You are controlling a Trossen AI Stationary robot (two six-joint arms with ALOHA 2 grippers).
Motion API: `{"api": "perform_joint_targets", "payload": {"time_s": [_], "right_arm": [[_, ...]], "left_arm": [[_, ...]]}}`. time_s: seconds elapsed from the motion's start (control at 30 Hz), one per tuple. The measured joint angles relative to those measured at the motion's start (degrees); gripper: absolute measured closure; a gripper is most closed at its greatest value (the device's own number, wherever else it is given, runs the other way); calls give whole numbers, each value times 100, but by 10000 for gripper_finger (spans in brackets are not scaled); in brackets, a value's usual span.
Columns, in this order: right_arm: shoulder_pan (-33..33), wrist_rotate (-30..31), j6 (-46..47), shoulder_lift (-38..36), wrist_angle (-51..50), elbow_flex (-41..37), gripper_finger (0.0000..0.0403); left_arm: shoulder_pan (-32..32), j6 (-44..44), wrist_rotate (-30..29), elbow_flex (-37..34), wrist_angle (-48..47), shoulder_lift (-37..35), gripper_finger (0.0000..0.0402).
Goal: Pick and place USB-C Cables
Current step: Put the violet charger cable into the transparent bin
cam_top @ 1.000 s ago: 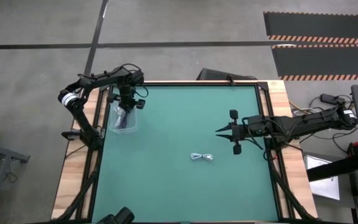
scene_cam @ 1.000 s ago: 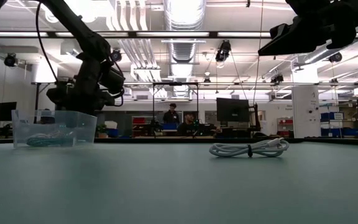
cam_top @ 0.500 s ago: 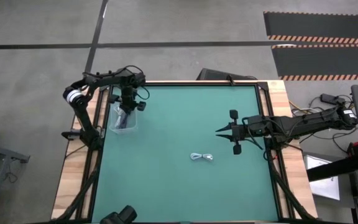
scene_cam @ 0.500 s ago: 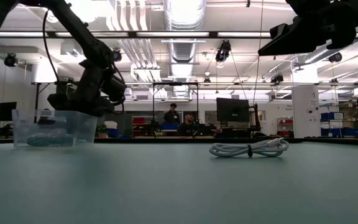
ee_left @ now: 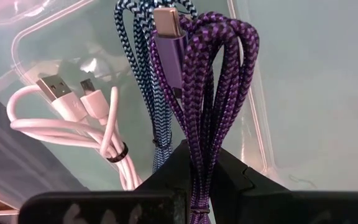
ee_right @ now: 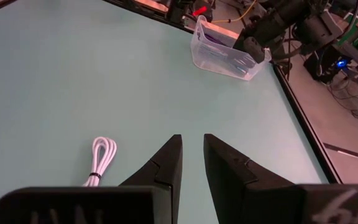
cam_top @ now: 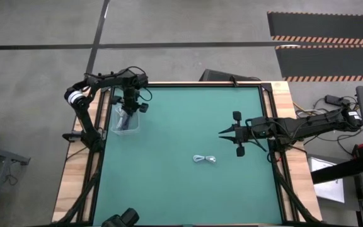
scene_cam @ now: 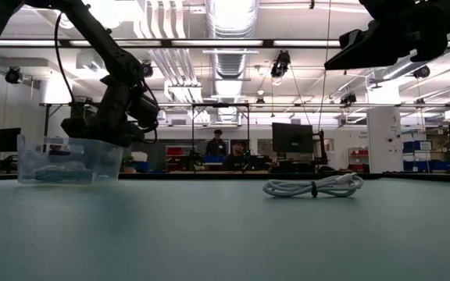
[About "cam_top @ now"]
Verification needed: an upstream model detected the black power strip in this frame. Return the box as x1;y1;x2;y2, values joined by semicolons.
324;94;349;107

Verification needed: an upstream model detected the black floor cable bundle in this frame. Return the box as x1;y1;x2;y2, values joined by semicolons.
294;94;363;157

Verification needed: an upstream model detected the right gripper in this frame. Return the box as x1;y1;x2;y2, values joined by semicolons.
218;110;253;158

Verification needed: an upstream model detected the red clamp handle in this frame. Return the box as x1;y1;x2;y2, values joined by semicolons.
352;142;363;158

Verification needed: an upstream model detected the clear plastic container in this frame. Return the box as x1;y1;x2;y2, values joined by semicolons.
110;102;141;137

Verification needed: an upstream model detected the black box behind table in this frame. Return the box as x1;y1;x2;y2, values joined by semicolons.
199;68;261;83

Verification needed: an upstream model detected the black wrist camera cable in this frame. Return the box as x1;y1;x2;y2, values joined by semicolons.
139;87;153;102

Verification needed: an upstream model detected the black cylindrical device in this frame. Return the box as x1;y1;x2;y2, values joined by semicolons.
101;207;141;227

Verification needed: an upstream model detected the white paper sheet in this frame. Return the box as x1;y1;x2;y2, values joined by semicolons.
307;156;345;204

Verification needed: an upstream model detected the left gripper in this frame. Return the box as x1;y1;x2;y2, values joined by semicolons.
111;87;150;125

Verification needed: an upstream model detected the yellow floor cable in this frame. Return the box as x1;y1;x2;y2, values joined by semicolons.
293;102;314;117

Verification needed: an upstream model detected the black hazard-striped floor mat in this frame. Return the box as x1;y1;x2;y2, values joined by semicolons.
266;11;363;46
275;44;363;83

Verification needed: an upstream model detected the black flat bar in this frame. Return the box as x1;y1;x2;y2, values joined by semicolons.
310;156;363;185

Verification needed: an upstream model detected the green table mat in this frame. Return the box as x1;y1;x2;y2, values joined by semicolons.
92;86;283;226

